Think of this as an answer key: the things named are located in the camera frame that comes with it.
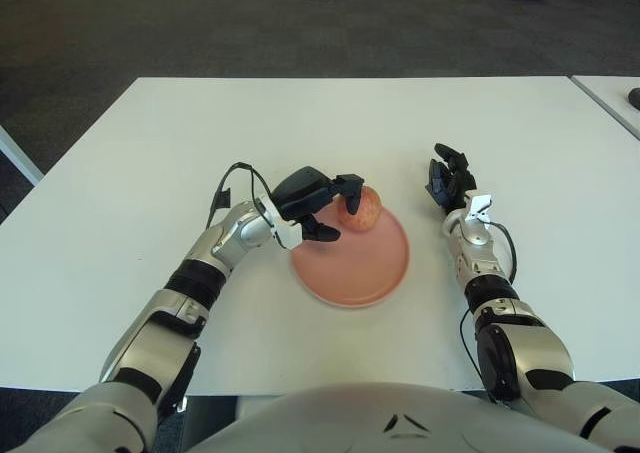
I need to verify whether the pink round plate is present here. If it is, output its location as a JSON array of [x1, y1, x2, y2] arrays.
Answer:
[[290, 205, 411, 308]]

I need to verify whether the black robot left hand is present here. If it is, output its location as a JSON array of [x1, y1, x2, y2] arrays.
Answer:
[[272, 166, 365, 243]]

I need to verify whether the white side table with controllers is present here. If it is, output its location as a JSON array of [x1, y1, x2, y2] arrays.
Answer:
[[572, 76, 640, 142]]

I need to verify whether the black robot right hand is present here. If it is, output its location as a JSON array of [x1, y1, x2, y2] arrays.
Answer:
[[424, 142, 478, 217]]

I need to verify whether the grey robot torso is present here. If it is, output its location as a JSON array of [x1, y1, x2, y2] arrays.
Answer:
[[192, 381, 616, 453]]

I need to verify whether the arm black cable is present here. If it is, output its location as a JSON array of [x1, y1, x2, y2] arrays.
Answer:
[[207, 161, 281, 229], [458, 222, 516, 379]]

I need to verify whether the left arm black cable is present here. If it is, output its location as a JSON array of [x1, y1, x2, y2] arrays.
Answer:
[[207, 161, 281, 229]]

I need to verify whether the red apple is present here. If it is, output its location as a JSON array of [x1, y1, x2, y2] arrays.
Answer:
[[335, 186, 384, 232]]

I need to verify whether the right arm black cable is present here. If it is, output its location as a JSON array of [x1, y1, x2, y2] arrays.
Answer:
[[458, 222, 516, 379]]

